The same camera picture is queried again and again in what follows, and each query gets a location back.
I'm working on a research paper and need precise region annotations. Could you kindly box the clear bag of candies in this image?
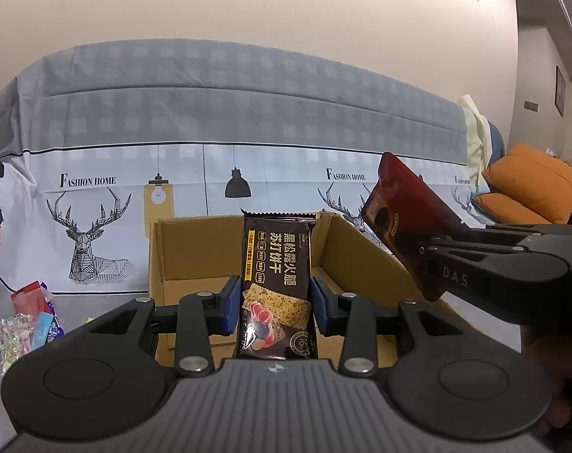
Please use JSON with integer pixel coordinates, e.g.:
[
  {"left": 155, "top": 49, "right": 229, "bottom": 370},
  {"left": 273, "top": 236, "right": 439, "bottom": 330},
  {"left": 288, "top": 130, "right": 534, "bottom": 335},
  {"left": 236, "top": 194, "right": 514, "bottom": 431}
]
[{"left": 0, "top": 314, "right": 36, "bottom": 376}]

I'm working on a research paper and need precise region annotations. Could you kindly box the dark brown cracker packet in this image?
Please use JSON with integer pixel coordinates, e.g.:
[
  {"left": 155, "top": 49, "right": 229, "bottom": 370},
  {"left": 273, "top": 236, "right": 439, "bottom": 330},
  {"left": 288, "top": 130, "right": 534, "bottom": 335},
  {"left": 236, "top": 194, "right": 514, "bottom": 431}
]
[{"left": 236, "top": 208, "right": 321, "bottom": 360}]

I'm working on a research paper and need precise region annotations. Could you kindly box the flat orange cushion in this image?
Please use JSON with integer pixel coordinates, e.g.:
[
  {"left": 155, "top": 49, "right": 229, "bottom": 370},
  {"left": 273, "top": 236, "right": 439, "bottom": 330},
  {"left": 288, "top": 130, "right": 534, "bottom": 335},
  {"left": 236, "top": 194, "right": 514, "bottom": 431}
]
[{"left": 471, "top": 193, "right": 553, "bottom": 225}]

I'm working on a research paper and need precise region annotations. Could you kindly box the cream pillow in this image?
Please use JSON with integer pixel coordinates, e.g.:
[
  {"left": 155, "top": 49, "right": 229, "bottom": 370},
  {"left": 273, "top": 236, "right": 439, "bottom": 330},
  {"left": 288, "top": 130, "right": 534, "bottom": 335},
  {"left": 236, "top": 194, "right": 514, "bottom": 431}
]
[{"left": 457, "top": 94, "right": 489, "bottom": 194}]

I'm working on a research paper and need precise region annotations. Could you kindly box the blue pillow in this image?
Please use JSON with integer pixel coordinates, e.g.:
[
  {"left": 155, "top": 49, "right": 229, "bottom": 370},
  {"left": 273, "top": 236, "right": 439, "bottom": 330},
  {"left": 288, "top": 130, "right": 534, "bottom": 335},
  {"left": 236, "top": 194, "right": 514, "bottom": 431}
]
[{"left": 479, "top": 123, "right": 506, "bottom": 190}]

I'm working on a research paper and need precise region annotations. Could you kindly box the printed grey sofa cover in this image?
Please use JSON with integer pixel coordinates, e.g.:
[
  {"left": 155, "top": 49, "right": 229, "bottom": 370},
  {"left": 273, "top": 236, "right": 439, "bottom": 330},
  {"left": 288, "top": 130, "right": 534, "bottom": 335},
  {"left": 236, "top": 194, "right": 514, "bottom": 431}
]
[{"left": 0, "top": 40, "right": 485, "bottom": 296}]

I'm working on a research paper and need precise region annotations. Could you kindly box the dark red snack packet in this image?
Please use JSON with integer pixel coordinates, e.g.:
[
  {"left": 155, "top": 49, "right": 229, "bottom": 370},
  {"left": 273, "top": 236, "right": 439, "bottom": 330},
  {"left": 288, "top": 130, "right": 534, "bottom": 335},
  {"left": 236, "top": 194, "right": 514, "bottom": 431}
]
[{"left": 360, "top": 152, "right": 478, "bottom": 303}]

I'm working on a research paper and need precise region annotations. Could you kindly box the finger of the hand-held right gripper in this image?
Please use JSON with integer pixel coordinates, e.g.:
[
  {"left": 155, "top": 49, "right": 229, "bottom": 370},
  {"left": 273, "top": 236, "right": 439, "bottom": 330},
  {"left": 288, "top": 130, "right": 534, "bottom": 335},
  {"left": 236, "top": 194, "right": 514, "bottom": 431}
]
[
  {"left": 449, "top": 223, "right": 572, "bottom": 246},
  {"left": 417, "top": 237, "right": 527, "bottom": 300}
]

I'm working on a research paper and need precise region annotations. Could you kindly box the cardboard box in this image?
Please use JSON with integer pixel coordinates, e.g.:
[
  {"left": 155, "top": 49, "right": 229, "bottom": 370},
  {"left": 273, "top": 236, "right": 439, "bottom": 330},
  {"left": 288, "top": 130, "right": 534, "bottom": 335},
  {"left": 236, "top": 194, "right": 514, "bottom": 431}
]
[{"left": 148, "top": 211, "right": 523, "bottom": 381}]

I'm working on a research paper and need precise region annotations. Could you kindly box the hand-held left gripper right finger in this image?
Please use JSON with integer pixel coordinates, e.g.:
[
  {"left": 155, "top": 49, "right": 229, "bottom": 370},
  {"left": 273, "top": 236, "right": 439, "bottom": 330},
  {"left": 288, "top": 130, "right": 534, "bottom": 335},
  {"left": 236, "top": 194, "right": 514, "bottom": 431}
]
[{"left": 311, "top": 276, "right": 466, "bottom": 378}]

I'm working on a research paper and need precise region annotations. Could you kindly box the narrow framed wall picture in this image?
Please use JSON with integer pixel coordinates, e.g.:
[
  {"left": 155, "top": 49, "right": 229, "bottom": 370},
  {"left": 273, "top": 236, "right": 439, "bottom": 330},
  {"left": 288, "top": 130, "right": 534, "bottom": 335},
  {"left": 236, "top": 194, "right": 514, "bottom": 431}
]
[{"left": 555, "top": 65, "right": 566, "bottom": 118}]

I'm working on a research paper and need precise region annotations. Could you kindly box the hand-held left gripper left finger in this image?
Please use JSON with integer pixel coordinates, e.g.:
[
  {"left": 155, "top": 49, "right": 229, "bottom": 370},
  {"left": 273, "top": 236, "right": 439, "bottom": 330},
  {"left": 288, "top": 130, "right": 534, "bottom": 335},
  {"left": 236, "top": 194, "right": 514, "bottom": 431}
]
[{"left": 84, "top": 276, "right": 243, "bottom": 378}]

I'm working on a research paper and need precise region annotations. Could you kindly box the light blue snack packet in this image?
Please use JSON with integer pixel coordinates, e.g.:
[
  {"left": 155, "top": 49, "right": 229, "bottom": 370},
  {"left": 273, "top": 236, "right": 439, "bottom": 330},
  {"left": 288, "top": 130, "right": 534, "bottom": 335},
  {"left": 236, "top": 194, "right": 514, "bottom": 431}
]
[{"left": 30, "top": 311, "right": 53, "bottom": 352}]

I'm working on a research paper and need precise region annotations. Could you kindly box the large orange cushion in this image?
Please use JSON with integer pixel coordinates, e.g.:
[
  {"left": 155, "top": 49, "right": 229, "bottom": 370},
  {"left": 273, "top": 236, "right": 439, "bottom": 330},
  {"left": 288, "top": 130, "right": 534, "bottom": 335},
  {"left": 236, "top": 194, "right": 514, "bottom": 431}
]
[{"left": 481, "top": 143, "right": 572, "bottom": 225}]

